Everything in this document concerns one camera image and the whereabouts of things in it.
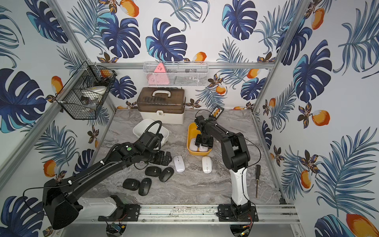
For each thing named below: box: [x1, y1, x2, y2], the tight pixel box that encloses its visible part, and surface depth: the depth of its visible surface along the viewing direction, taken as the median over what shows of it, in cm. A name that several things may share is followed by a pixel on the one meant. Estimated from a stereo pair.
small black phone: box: [209, 105, 225, 121], surface depth 120 cm
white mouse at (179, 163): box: [173, 155, 186, 173], surface depth 92 cm
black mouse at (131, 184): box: [122, 178, 141, 191], surface depth 84 cm
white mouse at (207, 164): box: [201, 156, 213, 174], surface depth 92 cm
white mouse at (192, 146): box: [189, 137, 198, 152], surface depth 98 cm
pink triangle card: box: [146, 62, 170, 85], surface depth 92 cm
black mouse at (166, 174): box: [158, 166, 175, 183], surface depth 87 cm
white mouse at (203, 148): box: [198, 143, 209, 152], surface depth 96 cm
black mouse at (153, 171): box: [145, 165, 162, 177], surface depth 89 cm
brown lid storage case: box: [136, 86, 187, 125], surface depth 103 cm
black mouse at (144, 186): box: [138, 177, 152, 197], surface depth 83 cm
